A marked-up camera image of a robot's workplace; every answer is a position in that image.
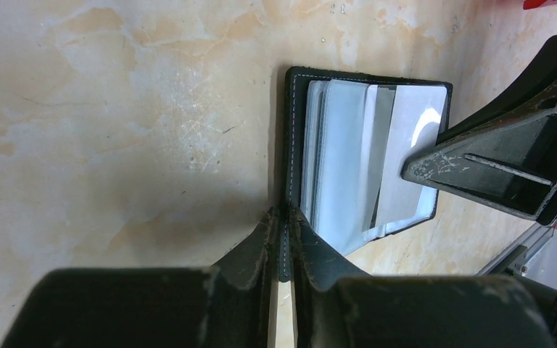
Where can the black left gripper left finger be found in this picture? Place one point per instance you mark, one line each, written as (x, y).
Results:
(231, 303)

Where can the red plastic bin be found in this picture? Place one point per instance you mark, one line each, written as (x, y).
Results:
(535, 4)

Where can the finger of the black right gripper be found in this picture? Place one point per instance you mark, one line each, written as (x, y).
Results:
(503, 156)

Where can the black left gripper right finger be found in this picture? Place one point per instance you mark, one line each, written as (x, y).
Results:
(336, 304)

